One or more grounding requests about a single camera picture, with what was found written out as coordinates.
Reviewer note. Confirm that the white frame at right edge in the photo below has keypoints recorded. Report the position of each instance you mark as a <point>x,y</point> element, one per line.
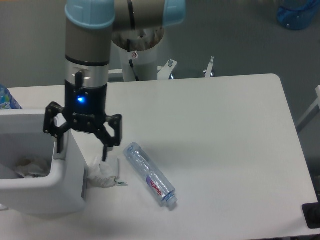
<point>310,113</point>

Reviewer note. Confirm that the white mounting bracket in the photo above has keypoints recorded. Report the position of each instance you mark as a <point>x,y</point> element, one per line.
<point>209,72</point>
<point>115,76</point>
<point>166,72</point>

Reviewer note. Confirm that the crumpled trash inside can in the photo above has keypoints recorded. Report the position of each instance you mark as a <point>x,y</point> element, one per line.
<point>32,167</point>

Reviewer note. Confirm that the white middle mounting bracket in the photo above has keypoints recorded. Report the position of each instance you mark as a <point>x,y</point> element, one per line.
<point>166,72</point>

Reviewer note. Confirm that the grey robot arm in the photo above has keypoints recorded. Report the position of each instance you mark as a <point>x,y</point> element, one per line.
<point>90,25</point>

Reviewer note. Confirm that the white push-lid trash can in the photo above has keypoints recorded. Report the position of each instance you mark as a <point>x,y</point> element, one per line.
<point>22,138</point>

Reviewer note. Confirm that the blue labelled bottle at left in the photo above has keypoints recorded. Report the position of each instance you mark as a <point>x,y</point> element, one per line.
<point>7,101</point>

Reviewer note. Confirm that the white right mounting bracket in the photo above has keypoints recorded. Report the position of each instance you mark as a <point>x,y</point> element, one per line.
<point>209,72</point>

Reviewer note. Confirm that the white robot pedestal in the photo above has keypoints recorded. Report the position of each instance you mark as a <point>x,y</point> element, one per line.
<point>138,52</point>

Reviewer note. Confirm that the clear empty plastic bottle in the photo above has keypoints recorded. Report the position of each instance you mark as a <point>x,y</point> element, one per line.
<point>161,188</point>

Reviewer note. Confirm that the black clamp at table corner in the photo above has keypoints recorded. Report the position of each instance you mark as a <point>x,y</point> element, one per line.
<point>311,213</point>

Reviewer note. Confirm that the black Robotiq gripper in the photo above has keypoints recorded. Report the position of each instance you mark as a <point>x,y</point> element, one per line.
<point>84,111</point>

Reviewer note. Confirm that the white left mounting bracket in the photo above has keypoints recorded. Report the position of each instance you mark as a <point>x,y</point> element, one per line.
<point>115,76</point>

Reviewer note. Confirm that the crumpled white paper wrapper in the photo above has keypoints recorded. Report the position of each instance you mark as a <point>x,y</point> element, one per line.
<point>105,174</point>

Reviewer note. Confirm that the large blue water jug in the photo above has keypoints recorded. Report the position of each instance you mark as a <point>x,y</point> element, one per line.
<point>297,15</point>

